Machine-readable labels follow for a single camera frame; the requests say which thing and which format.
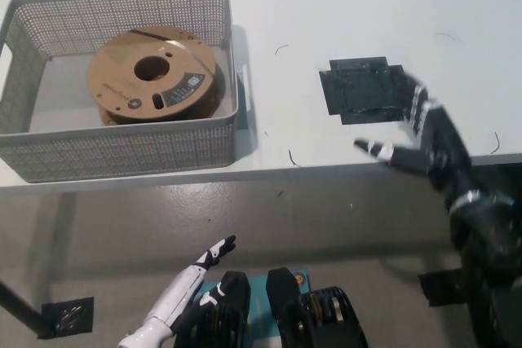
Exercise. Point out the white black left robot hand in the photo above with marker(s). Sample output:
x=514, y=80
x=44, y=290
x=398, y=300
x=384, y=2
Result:
x=175, y=295

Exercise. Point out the black tape patch on table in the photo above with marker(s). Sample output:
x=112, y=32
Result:
x=359, y=91

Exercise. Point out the grey perforated plastic basket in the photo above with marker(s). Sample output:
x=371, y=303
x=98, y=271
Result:
x=122, y=152

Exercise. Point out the black table leg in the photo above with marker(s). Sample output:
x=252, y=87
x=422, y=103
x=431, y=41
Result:
x=20, y=307

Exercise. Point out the cardboard filament spool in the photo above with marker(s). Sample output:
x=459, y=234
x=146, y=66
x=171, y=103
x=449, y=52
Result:
x=122, y=79

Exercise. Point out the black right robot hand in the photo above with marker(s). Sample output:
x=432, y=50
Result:
x=444, y=148

